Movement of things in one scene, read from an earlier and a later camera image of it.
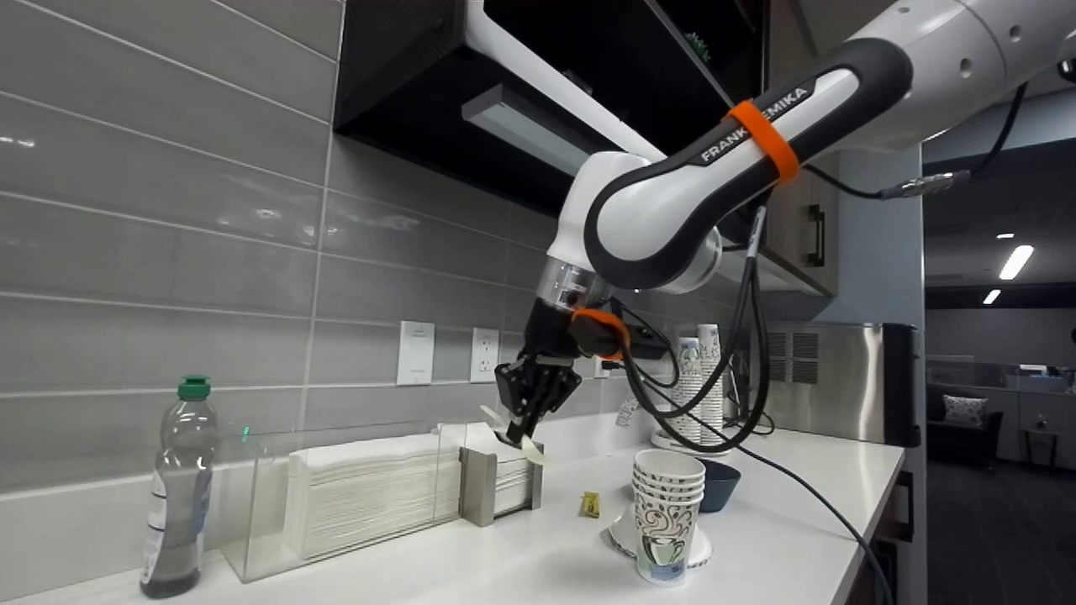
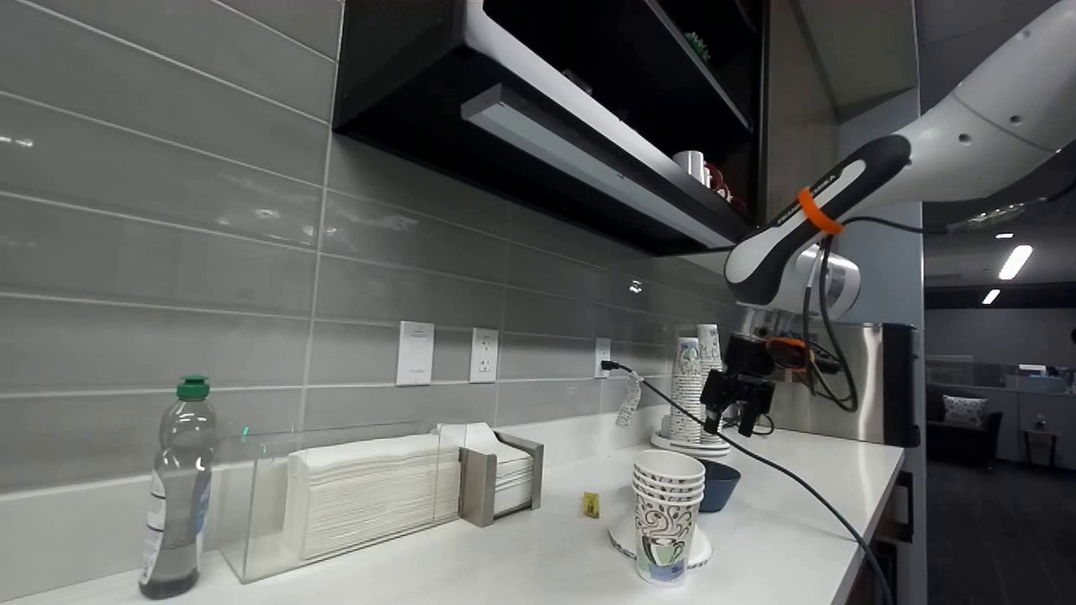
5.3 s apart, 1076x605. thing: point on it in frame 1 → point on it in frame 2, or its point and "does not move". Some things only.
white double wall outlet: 487,355 does not move
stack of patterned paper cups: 666,513 does not move
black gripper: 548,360 → 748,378
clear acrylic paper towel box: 312,493 does not move
